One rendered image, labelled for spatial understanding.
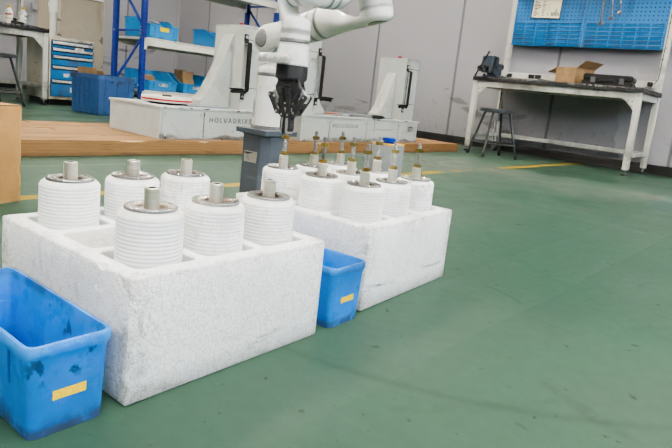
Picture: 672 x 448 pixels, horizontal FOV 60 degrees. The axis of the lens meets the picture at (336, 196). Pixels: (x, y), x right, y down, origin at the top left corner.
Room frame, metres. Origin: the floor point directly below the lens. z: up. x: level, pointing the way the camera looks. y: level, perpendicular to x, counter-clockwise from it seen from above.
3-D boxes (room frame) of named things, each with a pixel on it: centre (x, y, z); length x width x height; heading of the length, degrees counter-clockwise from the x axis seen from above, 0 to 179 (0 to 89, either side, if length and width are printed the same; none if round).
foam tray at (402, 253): (1.43, -0.03, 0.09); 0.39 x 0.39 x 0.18; 55
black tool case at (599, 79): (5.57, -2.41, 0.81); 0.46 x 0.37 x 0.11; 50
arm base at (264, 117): (1.93, 0.25, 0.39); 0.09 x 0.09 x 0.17; 50
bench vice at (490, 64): (5.99, -1.39, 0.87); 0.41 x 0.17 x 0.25; 140
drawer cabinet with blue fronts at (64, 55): (6.41, 3.11, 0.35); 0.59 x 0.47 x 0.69; 50
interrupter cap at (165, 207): (0.82, 0.26, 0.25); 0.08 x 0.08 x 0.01
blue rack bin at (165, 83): (6.43, 2.14, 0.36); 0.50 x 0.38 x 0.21; 51
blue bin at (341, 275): (1.17, 0.07, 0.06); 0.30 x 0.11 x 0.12; 54
